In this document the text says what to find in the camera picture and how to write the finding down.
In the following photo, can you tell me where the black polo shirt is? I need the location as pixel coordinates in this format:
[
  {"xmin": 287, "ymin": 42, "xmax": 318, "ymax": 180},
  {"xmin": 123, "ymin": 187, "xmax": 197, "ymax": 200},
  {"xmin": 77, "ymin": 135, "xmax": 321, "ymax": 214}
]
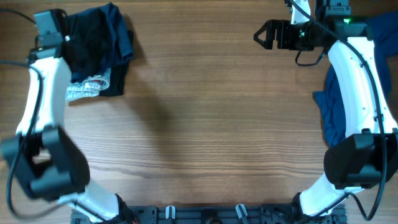
[{"xmin": 66, "ymin": 9, "xmax": 111, "ymax": 83}]

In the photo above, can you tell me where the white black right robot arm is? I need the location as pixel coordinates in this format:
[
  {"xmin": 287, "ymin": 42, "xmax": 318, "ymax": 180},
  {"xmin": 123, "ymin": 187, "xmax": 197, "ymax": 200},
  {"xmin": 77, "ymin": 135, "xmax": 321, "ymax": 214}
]
[{"xmin": 253, "ymin": 1, "xmax": 397, "ymax": 223}]

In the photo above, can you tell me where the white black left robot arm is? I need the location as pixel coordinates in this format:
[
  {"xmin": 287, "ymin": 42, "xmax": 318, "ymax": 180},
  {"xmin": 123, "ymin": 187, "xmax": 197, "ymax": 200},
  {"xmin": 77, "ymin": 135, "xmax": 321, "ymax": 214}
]
[{"xmin": 1, "ymin": 9, "xmax": 139, "ymax": 223}]

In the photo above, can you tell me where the folded black garment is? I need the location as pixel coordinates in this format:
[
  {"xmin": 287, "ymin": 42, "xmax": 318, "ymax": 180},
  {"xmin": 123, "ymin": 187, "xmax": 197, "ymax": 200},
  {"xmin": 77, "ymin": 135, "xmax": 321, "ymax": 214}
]
[{"xmin": 98, "ymin": 29, "xmax": 135, "ymax": 97}]

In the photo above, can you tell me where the folded navy blue shirt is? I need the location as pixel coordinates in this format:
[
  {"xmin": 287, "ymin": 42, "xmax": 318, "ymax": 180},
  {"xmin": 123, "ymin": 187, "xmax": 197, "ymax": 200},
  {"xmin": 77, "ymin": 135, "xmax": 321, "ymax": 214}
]
[{"xmin": 68, "ymin": 2, "xmax": 133, "ymax": 83}]

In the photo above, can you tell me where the folded light grey garment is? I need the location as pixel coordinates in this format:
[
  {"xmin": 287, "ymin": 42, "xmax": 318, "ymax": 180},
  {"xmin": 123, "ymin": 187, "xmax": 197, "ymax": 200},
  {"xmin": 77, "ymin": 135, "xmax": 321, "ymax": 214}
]
[{"xmin": 65, "ymin": 68, "xmax": 111, "ymax": 102}]

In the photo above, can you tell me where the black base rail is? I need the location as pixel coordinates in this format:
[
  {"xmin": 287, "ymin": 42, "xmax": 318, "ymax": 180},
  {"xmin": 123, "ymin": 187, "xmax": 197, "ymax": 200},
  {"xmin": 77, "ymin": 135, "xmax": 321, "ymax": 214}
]
[{"xmin": 70, "ymin": 203, "xmax": 348, "ymax": 224}]

